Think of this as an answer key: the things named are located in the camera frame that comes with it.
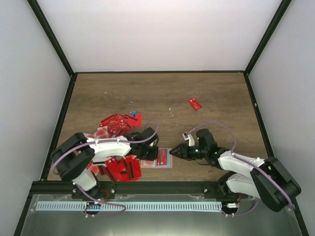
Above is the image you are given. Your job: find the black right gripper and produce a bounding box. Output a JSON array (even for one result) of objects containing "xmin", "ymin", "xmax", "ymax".
[{"xmin": 170, "ymin": 144, "xmax": 208, "ymax": 161}]

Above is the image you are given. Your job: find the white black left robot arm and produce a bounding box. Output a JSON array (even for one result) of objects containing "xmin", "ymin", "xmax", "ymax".
[{"xmin": 51, "ymin": 127, "xmax": 159, "ymax": 199}]

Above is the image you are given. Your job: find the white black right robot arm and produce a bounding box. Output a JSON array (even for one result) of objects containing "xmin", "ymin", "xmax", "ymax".
[{"xmin": 169, "ymin": 129, "xmax": 302, "ymax": 212}]

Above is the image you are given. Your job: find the pile of red cards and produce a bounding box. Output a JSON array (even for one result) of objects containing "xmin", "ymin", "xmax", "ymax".
[{"xmin": 85, "ymin": 114, "xmax": 142, "ymax": 183}]

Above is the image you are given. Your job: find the blue card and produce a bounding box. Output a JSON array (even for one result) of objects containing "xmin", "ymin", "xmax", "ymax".
[{"xmin": 129, "ymin": 111, "xmax": 140, "ymax": 116}]

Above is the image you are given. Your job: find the lone red VIP card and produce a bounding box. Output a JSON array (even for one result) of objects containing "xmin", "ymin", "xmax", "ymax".
[{"xmin": 188, "ymin": 97, "xmax": 202, "ymax": 111}]

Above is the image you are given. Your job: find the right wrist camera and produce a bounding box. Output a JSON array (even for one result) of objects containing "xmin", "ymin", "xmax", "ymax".
[{"xmin": 182, "ymin": 132, "xmax": 195, "ymax": 147}]

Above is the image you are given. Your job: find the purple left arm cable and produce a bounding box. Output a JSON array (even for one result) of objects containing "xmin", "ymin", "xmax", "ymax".
[{"xmin": 51, "ymin": 119, "xmax": 159, "ymax": 218}]

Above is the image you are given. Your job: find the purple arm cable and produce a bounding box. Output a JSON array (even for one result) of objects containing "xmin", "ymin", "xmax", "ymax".
[
  {"xmin": 51, "ymin": 119, "xmax": 159, "ymax": 218},
  {"xmin": 187, "ymin": 121, "xmax": 293, "ymax": 217}
]

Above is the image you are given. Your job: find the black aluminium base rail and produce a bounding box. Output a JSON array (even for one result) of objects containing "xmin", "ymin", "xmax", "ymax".
[{"xmin": 29, "ymin": 181, "xmax": 247, "ymax": 201}]

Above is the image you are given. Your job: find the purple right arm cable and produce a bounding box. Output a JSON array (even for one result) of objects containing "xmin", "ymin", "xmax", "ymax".
[{"xmin": 187, "ymin": 121, "xmax": 293, "ymax": 217}]

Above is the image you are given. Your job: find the light blue slotted cable duct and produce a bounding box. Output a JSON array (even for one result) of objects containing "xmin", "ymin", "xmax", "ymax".
[{"xmin": 35, "ymin": 201, "xmax": 222, "ymax": 212}]

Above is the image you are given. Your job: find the black enclosure frame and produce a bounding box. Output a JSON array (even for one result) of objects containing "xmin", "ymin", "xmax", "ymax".
[{"xmin": 12, "ymin": 0, "xmax": 315, "ymax": 236}]

